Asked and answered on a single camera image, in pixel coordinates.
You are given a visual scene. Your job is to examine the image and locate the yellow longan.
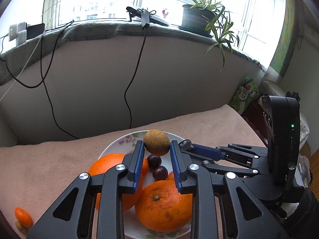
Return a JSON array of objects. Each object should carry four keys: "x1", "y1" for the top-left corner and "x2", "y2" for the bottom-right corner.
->
[{"x1": 143, "y1": 129, "x2": 170, "y2": 157}]

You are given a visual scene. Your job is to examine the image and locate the dark plum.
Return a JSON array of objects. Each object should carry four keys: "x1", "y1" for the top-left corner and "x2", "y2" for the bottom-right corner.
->
[{"x1": 147, "y1": 154, "x2": 162, "y2": 170}]

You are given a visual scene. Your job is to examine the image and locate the large smooth orange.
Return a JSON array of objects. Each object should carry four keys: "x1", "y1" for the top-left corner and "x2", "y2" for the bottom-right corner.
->
[{"x1": 88, "y1": 153, "x2": 144, "y2": 213}]

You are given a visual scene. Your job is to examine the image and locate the large rough orange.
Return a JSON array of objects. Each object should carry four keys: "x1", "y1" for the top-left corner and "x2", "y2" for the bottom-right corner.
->
[{"x1": 135, "y1": 181, "x2": 192, "y2": 232}]

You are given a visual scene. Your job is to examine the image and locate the small mandarin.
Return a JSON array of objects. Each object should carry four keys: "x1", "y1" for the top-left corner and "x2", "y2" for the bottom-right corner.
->
[{"x1": 14, "y1": 208, "x2": 33, "y2": 228}]

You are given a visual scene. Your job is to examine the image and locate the small kumquat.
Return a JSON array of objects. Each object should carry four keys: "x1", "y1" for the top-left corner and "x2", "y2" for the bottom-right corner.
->
[{"x1": 167, "y1": 171, "x2": 175, "y2": 181}]

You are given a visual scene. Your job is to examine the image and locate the mandarin with stem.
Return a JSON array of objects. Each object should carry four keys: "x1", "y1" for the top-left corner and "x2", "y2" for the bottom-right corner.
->
[{"x1": 141, "y1": 157, "x2": 149, "y2": 177}]

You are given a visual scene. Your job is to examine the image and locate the gloved right hand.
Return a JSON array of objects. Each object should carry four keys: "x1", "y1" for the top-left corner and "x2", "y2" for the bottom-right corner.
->
[{"x1": 269, "y1": 202, "x2": 303, "y2": 229}]

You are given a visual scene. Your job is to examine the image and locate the green snack bag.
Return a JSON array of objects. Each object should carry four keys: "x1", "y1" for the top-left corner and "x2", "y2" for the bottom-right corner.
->
[{"x1": 229, "y1": 77, "x2": 259, "y2": 114}]

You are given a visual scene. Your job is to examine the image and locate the potted spider plant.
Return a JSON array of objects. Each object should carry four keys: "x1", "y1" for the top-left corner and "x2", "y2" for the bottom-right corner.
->
[{"x1": 181, "y1": 0, "x2": 240, "y2": 66}]

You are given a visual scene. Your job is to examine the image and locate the black device on sill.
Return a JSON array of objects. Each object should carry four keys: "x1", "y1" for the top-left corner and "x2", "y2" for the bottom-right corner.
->
[{"x1": 126, "y1": 6, "x2": 169, "y2": 29}]

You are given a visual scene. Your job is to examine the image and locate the grey sill cloth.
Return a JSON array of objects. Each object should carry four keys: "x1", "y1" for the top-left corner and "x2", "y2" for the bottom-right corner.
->
[{"x1": 0, "y1": 21, "x2": 266, "y2": 86}]

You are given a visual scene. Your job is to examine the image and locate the black power adapter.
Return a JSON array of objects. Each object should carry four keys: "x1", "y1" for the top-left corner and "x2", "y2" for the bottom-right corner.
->
[{"x1": 26, "y1": 23, "x2": 45, "y2": 40}]

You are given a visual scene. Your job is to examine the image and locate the white power strip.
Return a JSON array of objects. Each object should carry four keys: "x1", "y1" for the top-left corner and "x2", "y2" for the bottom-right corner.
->
[{"x1": 8, "y1": 22, "x2": 27, "y2": 46}]

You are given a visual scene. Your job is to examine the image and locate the black cable right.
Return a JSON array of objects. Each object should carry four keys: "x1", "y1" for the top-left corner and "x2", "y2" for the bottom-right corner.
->
[{"x1": 124, "y1": 27, "x2": 148, "y2": 130}]

